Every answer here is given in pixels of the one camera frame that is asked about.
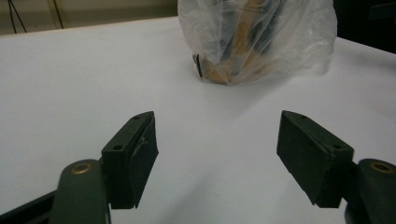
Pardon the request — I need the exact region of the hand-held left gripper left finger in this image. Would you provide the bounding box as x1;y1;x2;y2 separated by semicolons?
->
101;110;160;210

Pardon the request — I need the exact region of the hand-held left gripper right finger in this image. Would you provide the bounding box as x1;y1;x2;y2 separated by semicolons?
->
276;109;355;209

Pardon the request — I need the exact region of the clear plastic bag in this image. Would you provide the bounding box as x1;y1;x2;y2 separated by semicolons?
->
177;0;338;86

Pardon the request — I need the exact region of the wooden object inside bag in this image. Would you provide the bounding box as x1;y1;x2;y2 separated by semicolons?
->
192;0;281;86

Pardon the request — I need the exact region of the black cable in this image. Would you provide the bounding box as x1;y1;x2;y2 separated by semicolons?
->
7;0;28;35
52;0;65;30

